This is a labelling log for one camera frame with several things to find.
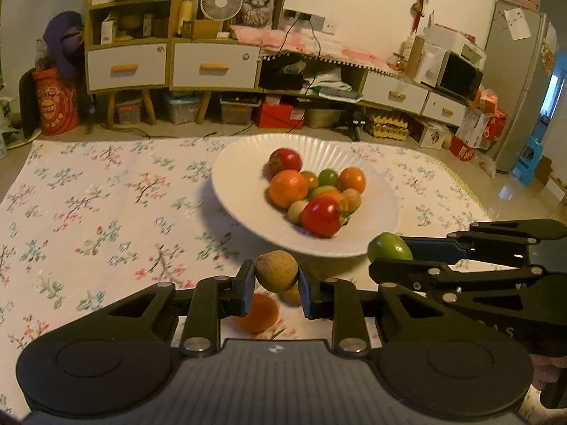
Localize green tomato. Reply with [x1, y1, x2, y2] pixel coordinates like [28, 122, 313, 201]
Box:
[318, 168, 339, 187]
[308, 185, 337, 200]
[367, 232, 413, 263]

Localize red tomato with stem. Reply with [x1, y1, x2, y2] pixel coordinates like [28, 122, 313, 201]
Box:
[268, 148, 303, 177]

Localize tan longan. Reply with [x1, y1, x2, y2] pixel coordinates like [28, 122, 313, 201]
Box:
[279, 283, 302, 307]
[286, 200, 309, 225]
[256, 250, 299, 294]
[342, 188, 362, 214]

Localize white fluted plate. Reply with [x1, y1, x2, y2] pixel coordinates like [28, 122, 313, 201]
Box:
[212, 134, 401, 258]

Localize pink cloth on sideboard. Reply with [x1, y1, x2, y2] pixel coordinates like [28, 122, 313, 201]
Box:
[231, 25, 396, 75]

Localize purple plush toy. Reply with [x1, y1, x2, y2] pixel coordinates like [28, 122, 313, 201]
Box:
[43, 11, 85, 80]

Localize black microwave oven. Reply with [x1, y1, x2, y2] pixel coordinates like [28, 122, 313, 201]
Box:
[436, 51, 483, 100]

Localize clear plastic storage bin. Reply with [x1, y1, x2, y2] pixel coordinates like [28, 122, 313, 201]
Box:
[163, 92, 201, 125]

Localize floral tablecloth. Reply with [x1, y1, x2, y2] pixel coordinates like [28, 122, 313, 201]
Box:
[1, 134, 490, 417]

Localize red storage box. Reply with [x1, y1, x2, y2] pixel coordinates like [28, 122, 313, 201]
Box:
[254, 103, 305, 131]

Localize low wooden sideboard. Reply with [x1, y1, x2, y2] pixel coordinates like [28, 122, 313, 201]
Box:
[255, 52, 466, 128]

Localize orange tomato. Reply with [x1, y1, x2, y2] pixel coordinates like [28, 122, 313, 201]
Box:
[312, 189, 349, 214]

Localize wooden cabinet with white drawers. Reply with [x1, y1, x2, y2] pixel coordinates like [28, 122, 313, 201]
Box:
[85, 0, 260, 126]

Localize white desk fan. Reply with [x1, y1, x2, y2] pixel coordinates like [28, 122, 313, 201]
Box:
[200, 0, 243, 33]

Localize small orange fruit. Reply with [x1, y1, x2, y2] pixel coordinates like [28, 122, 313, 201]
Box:
[337, 167, 366, 194]

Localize yellow egg cartons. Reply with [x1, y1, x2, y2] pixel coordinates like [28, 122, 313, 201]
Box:
[367, 114, 409, 141]

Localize blue plastic stool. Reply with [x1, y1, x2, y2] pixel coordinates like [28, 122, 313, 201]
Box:
[512, 136, 543, 187]

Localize black power cable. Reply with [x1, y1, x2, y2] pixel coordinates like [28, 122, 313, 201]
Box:
[230, 7, 325, 138]

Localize silver refrigerator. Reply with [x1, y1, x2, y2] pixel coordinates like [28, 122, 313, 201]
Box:
[482, 0, 558, 173]

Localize brown round fruit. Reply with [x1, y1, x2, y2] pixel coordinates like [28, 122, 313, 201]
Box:
[301, 171, 319, 191]

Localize orange printed barrel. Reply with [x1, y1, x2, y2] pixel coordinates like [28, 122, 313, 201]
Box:
[32, 68, 79, 136]

